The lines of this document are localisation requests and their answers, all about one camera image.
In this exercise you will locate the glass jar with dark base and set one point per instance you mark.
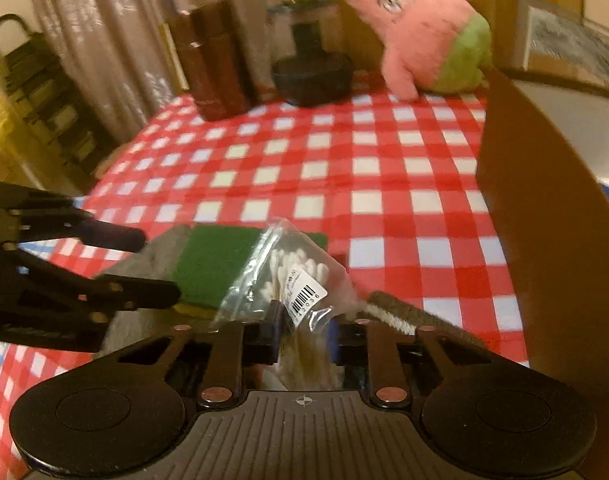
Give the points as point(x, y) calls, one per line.
point(309, 80)

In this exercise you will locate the brown box with white inside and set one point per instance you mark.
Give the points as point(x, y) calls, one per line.
point(544, 235)

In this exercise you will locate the clear bag of cotton swabs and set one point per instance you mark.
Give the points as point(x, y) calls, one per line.
point(294, 270)

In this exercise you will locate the dark stacked storage rack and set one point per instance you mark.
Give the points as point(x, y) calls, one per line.
point(44, 100)

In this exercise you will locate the green scouring sponge pack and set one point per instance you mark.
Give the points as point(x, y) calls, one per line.
point(209, 265)

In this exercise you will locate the beige patterned curtain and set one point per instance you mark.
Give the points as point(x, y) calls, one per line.
point(109, 35)

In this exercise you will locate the pink starfish plush toy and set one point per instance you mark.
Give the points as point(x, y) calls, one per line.
point(424, 35)

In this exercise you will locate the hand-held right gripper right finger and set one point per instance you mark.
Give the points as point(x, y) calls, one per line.
point(347, 345)

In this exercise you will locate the framed picture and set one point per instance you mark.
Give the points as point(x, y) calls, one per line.
point(559, 40)

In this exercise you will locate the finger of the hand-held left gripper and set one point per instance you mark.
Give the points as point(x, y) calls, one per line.
point(134, 292)
point(109, 237)

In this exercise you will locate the red checkered tablecloth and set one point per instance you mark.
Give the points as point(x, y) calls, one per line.
point(359, 185)

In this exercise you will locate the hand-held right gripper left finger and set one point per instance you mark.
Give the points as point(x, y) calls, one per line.
point(259, 345)

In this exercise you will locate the large grey cloth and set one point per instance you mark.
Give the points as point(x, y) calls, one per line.
point(154, 260)

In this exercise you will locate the brown cylindrical canister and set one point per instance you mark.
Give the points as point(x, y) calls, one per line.
point(214, 70)

